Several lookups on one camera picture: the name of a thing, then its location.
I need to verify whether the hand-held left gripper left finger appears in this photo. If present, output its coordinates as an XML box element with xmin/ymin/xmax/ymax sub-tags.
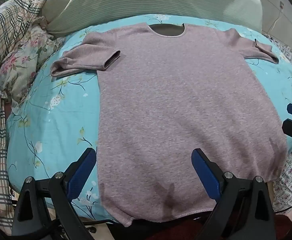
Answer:
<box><xmin>11</xmin><ymin>147</ymin><xmax>98</xmax><ymax>240</ymax></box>

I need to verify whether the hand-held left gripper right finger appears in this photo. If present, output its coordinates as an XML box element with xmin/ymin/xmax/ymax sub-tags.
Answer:
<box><xmin>191</xmin><ymin>148</ymin><xmax>278</xmax><ymax>240</ymax></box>

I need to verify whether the pink knit short-sleeve shirt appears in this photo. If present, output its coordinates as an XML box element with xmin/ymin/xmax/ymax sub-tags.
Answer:
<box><xmin>50</xmin><ymin>22</ymin><xmax>288</xmax><ymax>227</ymax></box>

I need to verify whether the white small-flower cloth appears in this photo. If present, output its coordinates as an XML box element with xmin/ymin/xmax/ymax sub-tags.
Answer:
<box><xmin>261</xmin><ymin>32</ymin><xmax>292</xmax><ymax>213</ymax></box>

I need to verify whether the blue floral bed sheet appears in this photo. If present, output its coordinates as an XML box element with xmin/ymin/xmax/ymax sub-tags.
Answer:
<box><xmin>6</xmin><ymin>14</ymin><xmax>292</xmax><ymax>224</ymax></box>

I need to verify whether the floral ruffled pillow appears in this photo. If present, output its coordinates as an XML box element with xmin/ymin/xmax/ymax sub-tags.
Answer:
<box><xmin>0</xmin><ymin>16</ymin><xmax>66</xmax><ymax>104</ymax></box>

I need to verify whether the plaid quilt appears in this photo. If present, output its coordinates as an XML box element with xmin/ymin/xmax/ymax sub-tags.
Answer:
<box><xmin>0</xmin><ymin>0</ymin><xmax>66</xmax><ymax>230</ymax></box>

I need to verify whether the green striped pillow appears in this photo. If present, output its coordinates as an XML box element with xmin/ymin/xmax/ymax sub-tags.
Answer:
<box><xmin>39</xmin><ymin>0</ymin><xmax>263</xmax><ymax>39</ymax></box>

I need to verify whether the black cable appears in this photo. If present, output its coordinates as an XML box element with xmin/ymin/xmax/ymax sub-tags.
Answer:
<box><xmin>274</xmin><ymin>201</ymin><xmax>292</xmax><ymax>215</ymax></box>

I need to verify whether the white cable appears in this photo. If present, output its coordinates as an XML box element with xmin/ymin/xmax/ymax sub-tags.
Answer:
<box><xmin>270</xmin><ymin>7</ymin><xmax>284</xmax><ymax>32</ymax></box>

